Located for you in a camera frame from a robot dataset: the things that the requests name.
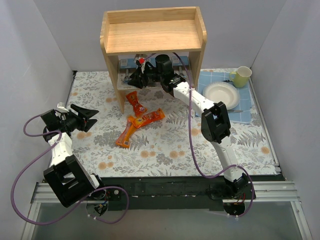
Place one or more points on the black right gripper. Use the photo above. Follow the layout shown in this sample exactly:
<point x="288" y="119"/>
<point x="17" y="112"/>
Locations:
<point x="144" y="75"/>

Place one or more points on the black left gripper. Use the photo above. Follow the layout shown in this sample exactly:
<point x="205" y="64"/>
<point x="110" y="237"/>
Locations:
<point x="79" y="120"/>

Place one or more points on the blue razor blister pack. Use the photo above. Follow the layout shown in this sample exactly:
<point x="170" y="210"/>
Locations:
<point x="183" y="75"/>
<point x="126" y="67"/>

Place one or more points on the orange razor pack long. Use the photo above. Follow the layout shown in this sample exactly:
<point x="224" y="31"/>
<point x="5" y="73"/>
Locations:
<point x="124" y="138"/>

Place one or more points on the wooden two-tier shelf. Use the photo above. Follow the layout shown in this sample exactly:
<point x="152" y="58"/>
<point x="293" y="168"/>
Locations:
<point x="152" y="31"/>

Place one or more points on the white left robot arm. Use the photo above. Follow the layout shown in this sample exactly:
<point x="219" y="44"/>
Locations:
<point x="66" y="176"/>

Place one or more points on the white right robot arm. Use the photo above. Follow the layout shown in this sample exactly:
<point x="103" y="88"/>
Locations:
<point x="215" y="122"/>

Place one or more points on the floral patterned table mat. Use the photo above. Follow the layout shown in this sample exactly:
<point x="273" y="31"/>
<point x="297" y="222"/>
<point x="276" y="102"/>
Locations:
<point x="173" y="146"/>

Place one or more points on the white paper plate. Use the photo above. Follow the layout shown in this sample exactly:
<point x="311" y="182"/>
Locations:
<point x="222" y="92"/>

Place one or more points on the yellow-green mug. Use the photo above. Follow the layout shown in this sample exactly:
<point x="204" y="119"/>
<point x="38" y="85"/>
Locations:
<point x="240" y="77"/>

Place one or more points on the blue checked cloth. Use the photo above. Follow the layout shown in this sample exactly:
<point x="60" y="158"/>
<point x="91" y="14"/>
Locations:
<point x="207" y="77"/>

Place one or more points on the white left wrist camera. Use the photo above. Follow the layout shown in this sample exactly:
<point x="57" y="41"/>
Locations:
<point x="61" y="106"/>

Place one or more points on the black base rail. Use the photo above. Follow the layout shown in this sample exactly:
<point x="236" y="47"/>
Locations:
<point x="194" y="192"/>

